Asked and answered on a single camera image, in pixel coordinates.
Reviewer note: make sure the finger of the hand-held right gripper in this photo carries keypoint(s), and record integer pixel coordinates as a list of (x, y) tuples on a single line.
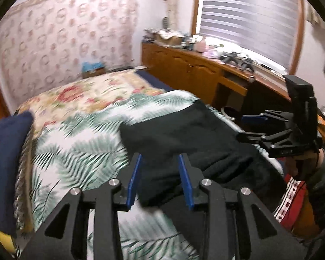
[(250, 136), (253, 119)]

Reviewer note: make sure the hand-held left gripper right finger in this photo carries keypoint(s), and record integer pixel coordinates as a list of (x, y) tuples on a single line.
[(185, 181)]

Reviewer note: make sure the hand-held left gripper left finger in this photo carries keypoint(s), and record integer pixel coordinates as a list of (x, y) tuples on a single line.
[(134, 178)]

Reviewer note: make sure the black printed t-shirt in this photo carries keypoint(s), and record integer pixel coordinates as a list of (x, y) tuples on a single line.
[(184, 135)]

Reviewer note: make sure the person's right hand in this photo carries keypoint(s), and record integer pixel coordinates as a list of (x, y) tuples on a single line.
[(293, 166)]

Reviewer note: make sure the black device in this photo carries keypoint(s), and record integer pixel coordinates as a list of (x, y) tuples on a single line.
[(238, 61)]

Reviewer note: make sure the leaf print blanket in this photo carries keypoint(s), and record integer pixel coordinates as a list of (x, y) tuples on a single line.
[(78, 140)]

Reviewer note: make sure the person's red striped pants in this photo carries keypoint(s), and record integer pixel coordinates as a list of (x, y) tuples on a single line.
[(292, 203)]

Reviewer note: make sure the long wooden cabinet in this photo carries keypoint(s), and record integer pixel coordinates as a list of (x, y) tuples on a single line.
[(184, 65)]

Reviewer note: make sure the pink item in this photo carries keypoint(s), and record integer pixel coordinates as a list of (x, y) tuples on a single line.
[(202, 46)]

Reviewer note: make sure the navy bed sheet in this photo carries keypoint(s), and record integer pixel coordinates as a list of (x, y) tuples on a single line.
[(154, 81)]

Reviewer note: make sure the striped window blind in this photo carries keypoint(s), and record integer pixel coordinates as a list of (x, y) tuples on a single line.
[(246, 19)]

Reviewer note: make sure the floral blanket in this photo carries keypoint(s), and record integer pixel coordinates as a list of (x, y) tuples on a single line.
[(78, 94)]

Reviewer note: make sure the open cardboard box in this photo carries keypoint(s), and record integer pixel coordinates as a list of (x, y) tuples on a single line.
[(169, 38)]

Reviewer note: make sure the blue tissue box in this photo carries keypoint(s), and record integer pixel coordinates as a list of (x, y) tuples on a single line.
[(93, 69)]

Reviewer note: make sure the navy cushion with braided trim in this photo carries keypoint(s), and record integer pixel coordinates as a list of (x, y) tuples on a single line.
[(5, 162)]

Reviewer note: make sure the yellow object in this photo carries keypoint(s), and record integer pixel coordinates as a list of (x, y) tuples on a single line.
[(5, 242)]

